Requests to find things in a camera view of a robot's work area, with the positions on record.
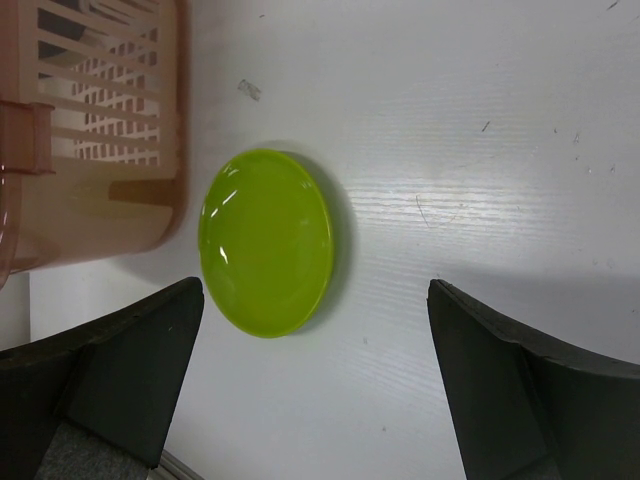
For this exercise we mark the pink drip tray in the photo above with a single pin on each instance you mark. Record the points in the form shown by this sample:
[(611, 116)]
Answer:
[(60, 210)]

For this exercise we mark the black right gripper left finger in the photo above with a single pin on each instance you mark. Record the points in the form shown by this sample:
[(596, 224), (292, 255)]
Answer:
[(97, 401)]

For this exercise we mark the white slotted dish rack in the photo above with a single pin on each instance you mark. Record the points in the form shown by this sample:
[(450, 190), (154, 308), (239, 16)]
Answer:
[(95, 63)]

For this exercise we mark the aluminium table rail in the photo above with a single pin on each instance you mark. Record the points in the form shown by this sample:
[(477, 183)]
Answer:
[(177, 469)]

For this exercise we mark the green plastic plate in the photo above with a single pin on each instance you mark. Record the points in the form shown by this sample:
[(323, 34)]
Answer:
[(270, 241)]

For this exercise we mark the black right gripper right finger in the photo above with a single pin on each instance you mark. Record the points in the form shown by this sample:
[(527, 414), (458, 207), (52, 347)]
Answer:
[(526, 405)]

